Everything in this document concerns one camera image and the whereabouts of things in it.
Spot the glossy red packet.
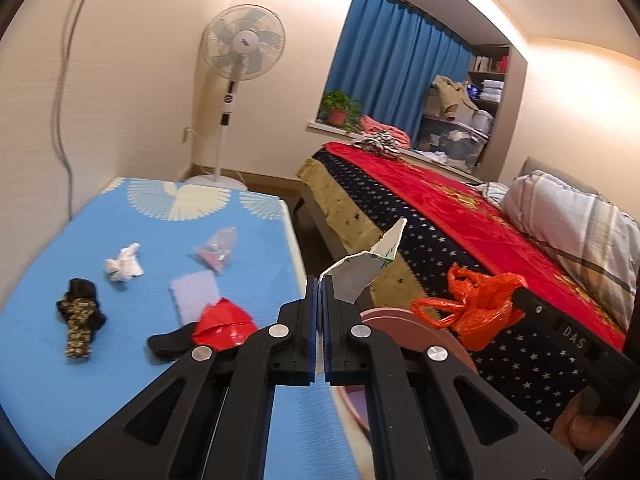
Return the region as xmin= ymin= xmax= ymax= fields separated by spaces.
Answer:
xmin=192 ymin=297 xmax=256 ymax=348

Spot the row of books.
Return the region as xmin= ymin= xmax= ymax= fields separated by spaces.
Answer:
xmin=472 ymin=55 xmax=510 ymax=75

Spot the striped black-white cloth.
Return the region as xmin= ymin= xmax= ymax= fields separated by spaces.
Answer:
xmin=352 ymin=131 xmax=401 ymax=161

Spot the person's right hand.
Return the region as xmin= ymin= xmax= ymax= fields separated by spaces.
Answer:
xmin=552 ymin=391 xmax=623 ymax=453

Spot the black pouch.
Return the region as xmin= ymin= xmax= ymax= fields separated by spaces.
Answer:
xmin=147 ymin=322 xmax=201 ymax=361

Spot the white folding table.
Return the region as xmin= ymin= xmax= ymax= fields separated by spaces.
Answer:
xmin=277 ymin=199 xmax=308 ymax=286

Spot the white paper carton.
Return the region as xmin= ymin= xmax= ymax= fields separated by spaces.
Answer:
xmin=319 ymin=217 xmax=408 ymax=307

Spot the small clear storage box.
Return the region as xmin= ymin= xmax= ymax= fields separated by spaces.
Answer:
xmin=470 ymin=107 xmax=496 ymax=133

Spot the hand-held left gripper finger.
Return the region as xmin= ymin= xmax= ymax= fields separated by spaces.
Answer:
xmin=320 ymin=275 xmax=586 ymax=480
xmin=55 ymin=275 xmax=321 ymax=480

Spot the white-blue crumpled cloth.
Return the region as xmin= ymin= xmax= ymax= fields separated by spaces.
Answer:
xmin=472 ymin=181 xmax=511 ymax=207

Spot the navy star-print blanket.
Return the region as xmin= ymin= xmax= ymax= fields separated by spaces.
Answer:
xmin=305 ymin=152 xmax=626 ymax=433

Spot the wooden bookshelf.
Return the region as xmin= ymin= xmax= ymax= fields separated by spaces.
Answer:
xmin=467 ymin=45 xmax=512 ymax=171

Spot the brown coat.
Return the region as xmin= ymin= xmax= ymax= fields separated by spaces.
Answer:
xmin=431 ymin=75 xmax=481 ymax=121

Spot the orange-red plastic bag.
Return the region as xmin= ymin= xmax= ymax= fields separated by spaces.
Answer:
xmin=410 ymin=262 xmax=529 ymax=353

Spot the black-gold patterned cloth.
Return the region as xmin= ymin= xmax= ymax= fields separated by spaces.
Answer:
xmin=55 ymin=277 xmax=108 ymax=360

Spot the yellow star-print bed sheet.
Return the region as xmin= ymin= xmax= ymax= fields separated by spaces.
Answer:
xmin=295 ymin=157 xmax=436 ymax=321

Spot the blue feather-print mat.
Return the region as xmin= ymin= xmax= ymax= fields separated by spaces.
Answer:
xmin=0 ymin=176 xmax=361 ymax=480

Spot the grey wall cable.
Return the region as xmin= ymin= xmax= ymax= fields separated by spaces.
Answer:
xmin=51 ymin=0 xmax=111 ymax=221

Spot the potted green plant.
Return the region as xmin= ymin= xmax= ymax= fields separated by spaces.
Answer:
xmin=320 ymin=91 xmax=362 ymax=128

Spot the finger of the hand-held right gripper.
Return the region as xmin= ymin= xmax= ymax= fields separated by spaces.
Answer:
xmin=512 ymin=285 xmax=558 ymax=326

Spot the white window sill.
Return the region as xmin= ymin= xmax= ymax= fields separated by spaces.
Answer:
xmin=307 ymin=121 xmax=483 ymax=183

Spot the pink cloth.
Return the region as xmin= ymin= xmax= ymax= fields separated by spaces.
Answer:
xmin=359 ymin=115 xmax=412 ymax=148

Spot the red floral blanket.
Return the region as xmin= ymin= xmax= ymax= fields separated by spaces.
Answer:
xmin=322 ymin=142 xmax=628 ymax=351

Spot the clear plastic bag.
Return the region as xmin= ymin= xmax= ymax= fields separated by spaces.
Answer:
xmin=192 ymin=227 xmax=238 ymax=273

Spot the large clear storage box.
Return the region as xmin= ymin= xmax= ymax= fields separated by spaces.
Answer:
xmin=417 ymin=112 xmax=488 ymax=171

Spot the blue curtain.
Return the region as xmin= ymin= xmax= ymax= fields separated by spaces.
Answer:
xmin=318 ymin=0 xmax=473 ymax=148

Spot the pink plastic bin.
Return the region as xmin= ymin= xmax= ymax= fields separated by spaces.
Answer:
xmin=342 ymin=307 xmax=481 ymax=431

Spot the white tissue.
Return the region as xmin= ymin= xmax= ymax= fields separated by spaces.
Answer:
xmin=105 ymin=242 xmax=146 ymax=283

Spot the plaid pillow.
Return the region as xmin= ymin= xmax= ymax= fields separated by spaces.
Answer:
xmin=501 ymin=170 xmax=640 ymax=331

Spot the white pedestal fan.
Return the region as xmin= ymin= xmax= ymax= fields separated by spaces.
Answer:
xmin=186 ymin=4 xmax=287 ymax=192

